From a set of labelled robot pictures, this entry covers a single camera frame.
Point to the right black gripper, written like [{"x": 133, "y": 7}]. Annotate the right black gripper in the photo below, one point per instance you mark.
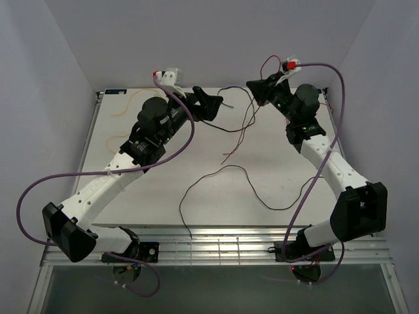
[{"x": 262, "y": 90}]

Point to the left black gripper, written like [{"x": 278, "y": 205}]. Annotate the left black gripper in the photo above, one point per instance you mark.
[{"x": 209, "y": 104}]

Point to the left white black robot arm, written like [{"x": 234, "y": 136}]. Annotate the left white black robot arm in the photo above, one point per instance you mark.
[{"x": 70, "y": 224}]

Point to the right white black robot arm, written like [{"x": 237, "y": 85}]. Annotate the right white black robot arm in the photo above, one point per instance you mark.
[{"x": 361, "y": 207}]

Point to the left blue label sticker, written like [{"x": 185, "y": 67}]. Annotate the left blue label sticker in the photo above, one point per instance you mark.
[{"x": 115, "y": 91}]

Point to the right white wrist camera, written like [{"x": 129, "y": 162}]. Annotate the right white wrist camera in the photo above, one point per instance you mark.
[{"x": 290, "y": 66}]

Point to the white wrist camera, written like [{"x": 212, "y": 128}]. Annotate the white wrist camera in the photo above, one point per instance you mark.
[
  {"x": 171, "y": 79},
  {"x": 290, "y": 66}
]

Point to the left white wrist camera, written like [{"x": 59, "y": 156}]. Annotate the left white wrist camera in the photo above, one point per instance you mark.
[{"x": 171, "y": 79}]

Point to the aluminium rail frame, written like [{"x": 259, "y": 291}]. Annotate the aluminium rail frame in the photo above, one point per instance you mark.
[{"x": 239, "y": 232}]

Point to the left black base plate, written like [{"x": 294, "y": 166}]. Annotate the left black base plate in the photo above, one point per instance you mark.
[{"x": 144, "y": 251}]

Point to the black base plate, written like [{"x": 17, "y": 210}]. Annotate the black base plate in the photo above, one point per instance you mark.
[
  {"x": 293, "y": 251},
  {"x": 144, "y": 251}
]

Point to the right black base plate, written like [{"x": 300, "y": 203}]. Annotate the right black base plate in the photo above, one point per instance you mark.
[{"x": 293, "y": 251}]

